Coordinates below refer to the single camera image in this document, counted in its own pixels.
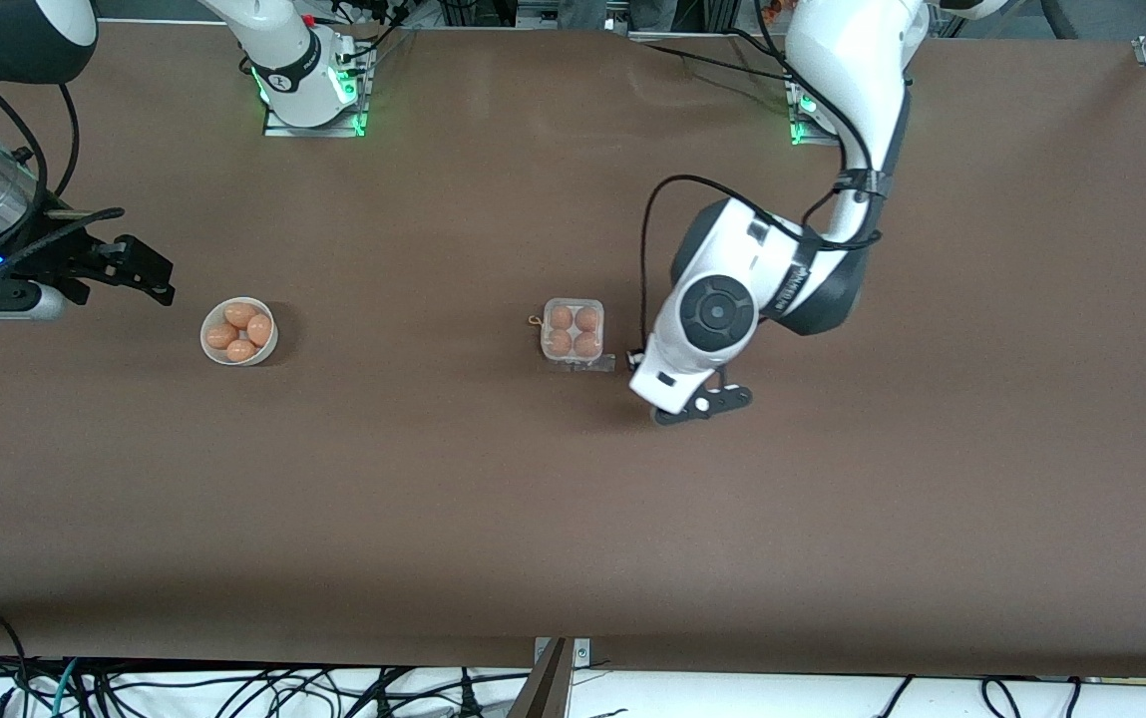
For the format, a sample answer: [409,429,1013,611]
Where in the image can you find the teal cable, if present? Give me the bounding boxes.
[49,658,83,718]

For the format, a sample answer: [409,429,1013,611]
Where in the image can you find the brown table cover mat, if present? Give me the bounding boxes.
[0,18,1146,679]

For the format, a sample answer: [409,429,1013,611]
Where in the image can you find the aluminium edge bracket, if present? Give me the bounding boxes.
[533,638,591,718]

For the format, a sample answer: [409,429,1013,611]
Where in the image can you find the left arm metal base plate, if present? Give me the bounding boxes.
[785,80,843,149]

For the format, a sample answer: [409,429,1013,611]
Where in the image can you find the white round bowl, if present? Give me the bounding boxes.
[199,297,280,367]

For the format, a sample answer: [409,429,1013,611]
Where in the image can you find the clear plastic egg carton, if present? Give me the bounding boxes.
[541,297,605,362]

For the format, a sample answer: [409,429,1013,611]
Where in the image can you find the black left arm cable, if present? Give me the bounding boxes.
[627,0,883,370]

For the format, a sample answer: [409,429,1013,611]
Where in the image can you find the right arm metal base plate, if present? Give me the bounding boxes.
[261,55,371,139]

